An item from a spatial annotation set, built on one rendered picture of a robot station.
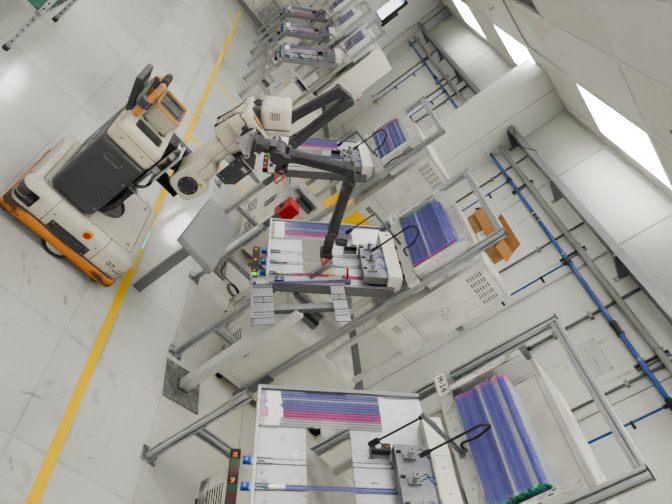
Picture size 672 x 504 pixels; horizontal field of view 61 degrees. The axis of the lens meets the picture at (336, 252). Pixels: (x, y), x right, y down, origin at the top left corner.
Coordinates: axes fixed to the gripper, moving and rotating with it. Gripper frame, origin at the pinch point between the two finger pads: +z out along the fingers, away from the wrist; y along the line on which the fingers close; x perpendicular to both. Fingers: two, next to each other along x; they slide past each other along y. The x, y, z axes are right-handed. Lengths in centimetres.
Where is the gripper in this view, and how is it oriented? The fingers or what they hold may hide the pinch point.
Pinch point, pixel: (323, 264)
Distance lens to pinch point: 329.5
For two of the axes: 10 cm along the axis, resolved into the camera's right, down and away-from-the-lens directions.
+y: -0.7, -5.4, 8.4
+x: -9.7, -1.5, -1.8
